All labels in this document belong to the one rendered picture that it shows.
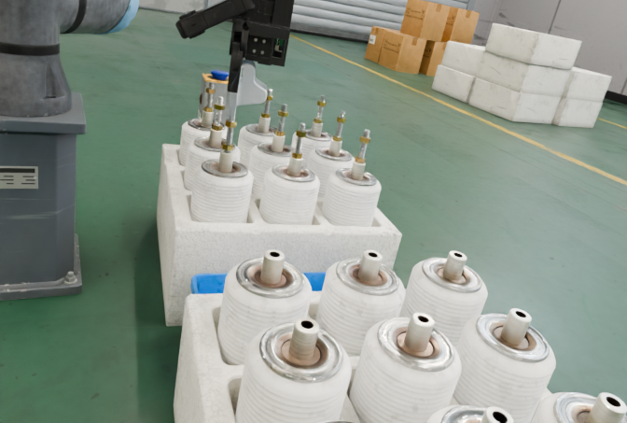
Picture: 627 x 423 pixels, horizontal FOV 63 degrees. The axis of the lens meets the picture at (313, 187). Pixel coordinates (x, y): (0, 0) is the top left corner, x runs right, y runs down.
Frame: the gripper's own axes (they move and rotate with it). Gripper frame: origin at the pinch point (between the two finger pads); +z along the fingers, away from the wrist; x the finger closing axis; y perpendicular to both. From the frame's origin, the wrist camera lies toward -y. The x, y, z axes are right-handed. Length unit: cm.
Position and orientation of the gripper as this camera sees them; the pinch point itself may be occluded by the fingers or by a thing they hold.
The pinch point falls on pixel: (229, 110)
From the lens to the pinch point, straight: 81.3
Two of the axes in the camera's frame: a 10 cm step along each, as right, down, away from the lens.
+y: 9.8, 1.4, 1.5
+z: -1.9, 9.1, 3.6
